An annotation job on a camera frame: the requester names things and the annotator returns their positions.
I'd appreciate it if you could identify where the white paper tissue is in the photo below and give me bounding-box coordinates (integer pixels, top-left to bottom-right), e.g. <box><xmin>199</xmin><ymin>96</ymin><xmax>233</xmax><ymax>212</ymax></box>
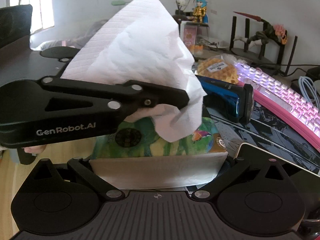
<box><xmin>62</xmin><ymin>0</ymin><xmax>205</xmax><ymax>142</ymax></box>

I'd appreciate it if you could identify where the green floral tissue box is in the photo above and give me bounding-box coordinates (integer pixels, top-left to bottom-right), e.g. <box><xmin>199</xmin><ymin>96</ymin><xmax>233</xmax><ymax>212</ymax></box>
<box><xmin>91</xmin><ymin>107</ymin><xmax>227</xmax><ymax>159</ymax></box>

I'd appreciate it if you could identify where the dark printed mouse pad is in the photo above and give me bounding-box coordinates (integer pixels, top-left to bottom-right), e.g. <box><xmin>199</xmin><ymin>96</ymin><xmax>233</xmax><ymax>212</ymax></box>
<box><xmin>207</xmin><ymin>103</ymin><xmax>319</xmax><ymax>174</ymax></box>

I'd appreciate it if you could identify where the packaged waffle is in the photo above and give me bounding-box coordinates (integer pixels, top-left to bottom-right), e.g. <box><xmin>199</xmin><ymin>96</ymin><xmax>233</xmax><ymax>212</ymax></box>
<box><xmin>196</xmin><ymin>55</ymin><xmax>239</xmax><ymax>85</ymax></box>

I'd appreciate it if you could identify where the pink mechanical keyboard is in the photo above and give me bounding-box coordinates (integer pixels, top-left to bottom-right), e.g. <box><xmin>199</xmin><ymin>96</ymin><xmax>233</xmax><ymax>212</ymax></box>
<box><xmin>235</xmin><ymin>63</ymin><xmax>319</xmax><ymax>140</ymax></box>

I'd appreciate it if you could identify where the gold blue-haired figurine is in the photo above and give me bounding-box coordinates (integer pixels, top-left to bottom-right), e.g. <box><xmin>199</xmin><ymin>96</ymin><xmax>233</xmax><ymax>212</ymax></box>
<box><xmin>192</xmin><ymin>0</ymin><xmax>208</xmax><ymax>24</ymax></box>

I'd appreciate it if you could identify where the black figurine with stand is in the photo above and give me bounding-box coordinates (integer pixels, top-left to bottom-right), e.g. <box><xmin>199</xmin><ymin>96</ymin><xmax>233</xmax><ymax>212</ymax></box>
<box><xmin>229</xmin><ymin>11</ymin><xmax>288</xmax><ymax>66</ymax></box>

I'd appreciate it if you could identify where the light blue coiled cable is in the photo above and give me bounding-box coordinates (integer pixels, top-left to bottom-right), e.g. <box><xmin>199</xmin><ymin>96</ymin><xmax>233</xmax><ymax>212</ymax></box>
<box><xmin>298</xmin><ymin>76</ymin><xmax>320</xmax><ymax>110</ymax></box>

